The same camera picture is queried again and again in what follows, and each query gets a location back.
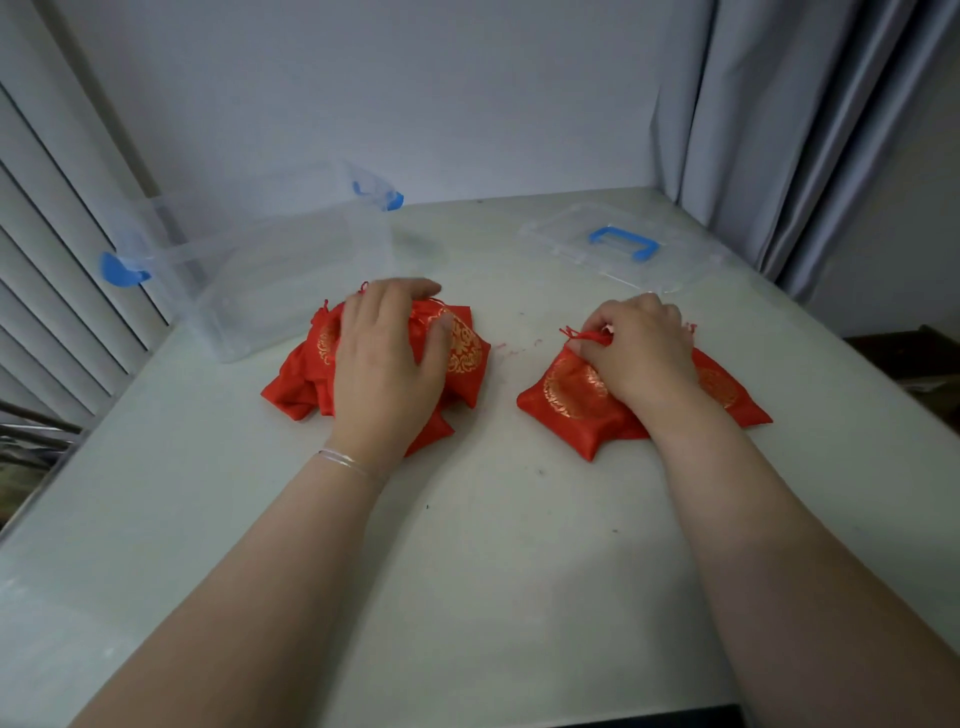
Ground person's left hand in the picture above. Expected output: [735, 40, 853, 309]
[327, 277, 456, 479]

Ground person's right hand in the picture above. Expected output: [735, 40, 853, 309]
[576, 291, 704, 426]

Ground red gold-print drawstring pouch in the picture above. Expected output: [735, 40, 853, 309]
[682, 322, 774, 430]
[406, 297, 493, 411]
[260, 300, 346, 423]
[516, 325, 655, 463]
[403, 405, 457, 459]

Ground person's left forearm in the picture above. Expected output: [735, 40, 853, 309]
[69, 448, 390, 728]

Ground person's right forearm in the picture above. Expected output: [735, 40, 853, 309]
[643, 388, 960, 728]

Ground clear storage box blue latches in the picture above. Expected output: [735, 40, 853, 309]
[99, 159, 407, 366]

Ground grey curtain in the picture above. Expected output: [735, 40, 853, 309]
[649, 0, 960, 303]

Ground white window blind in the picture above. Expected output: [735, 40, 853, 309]
[0, 0, 172, 430]

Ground dark wooden furniture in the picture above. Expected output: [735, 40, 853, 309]
[843, 324, 960, 438]

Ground metal rack bars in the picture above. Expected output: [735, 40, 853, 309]
[0, 397, 85, 528]

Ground clear lid blue handle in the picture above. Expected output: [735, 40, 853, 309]
[516, 200, 726, 296]

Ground silver bracelet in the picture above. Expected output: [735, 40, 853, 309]
[315, 447, 388, 486]

